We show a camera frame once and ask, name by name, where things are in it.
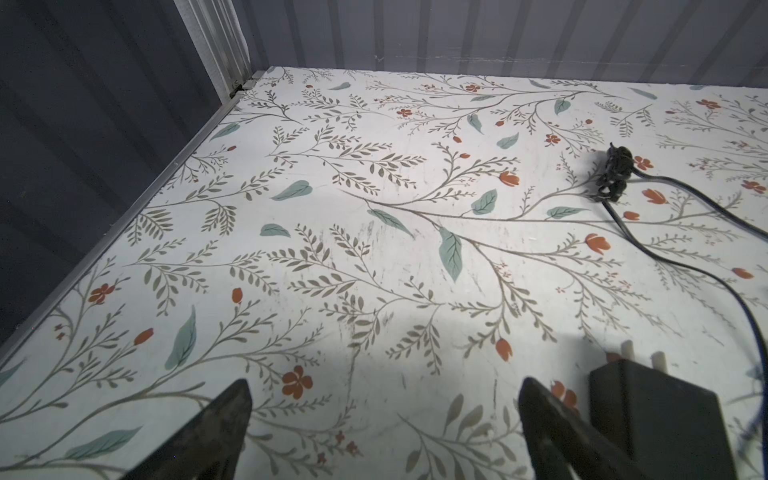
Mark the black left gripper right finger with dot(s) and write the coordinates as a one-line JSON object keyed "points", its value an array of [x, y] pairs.
{"points": [[561, 445]]}

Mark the black power adapter with prongs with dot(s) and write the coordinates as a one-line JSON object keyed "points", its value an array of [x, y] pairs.
{"points": [[670, 428]]}

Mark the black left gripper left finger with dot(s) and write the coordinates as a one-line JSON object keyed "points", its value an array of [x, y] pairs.
{"points": [[208, 446]]}

